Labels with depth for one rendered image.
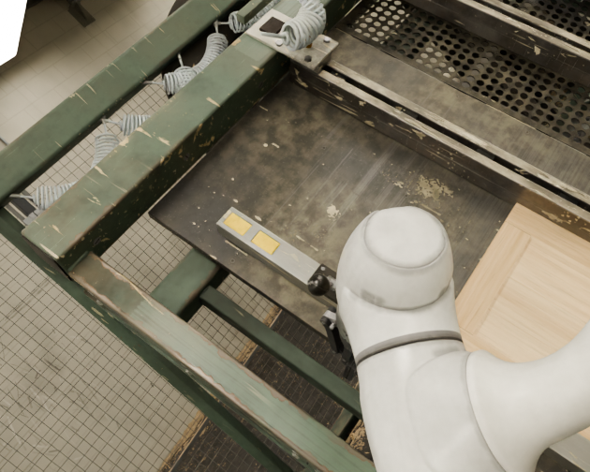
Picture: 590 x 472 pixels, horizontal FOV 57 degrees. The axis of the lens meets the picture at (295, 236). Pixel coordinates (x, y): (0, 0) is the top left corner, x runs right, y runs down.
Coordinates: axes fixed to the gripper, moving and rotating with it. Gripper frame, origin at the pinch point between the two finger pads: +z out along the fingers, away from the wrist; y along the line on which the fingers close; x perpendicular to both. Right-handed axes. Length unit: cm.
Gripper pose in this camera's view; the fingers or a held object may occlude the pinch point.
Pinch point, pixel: (353, 365)
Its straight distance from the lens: 85.3
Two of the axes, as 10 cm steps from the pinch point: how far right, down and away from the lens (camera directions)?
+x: 5.9, -7.1, 3.9
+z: -0.1, 4.8, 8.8
